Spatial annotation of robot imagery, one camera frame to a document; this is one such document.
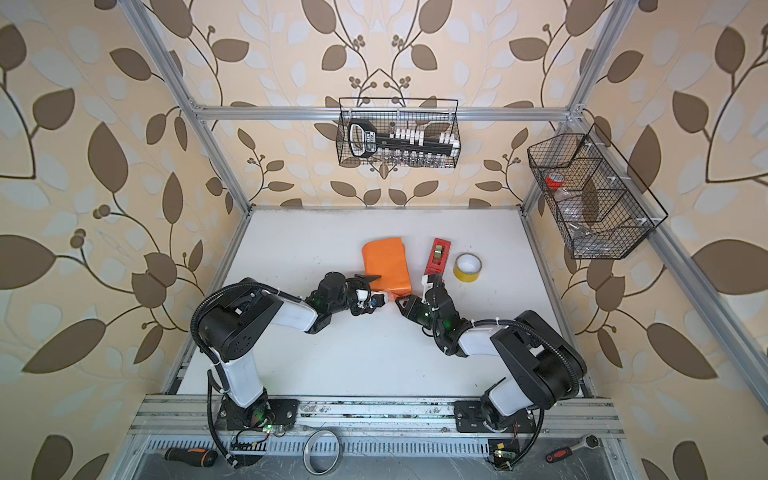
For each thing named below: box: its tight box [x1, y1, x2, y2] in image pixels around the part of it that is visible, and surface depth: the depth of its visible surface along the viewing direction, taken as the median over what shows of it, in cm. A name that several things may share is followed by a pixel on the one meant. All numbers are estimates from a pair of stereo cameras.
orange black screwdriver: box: [164, 448, 218, 468], surface depth 69 cm
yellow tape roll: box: [453, 252, 483, 283], surface depth 103 cm
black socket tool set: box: [348, 118, 460, 160], surface depth 86 cm
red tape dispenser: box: [424, 238, 452, 275], surface depth 101 cm
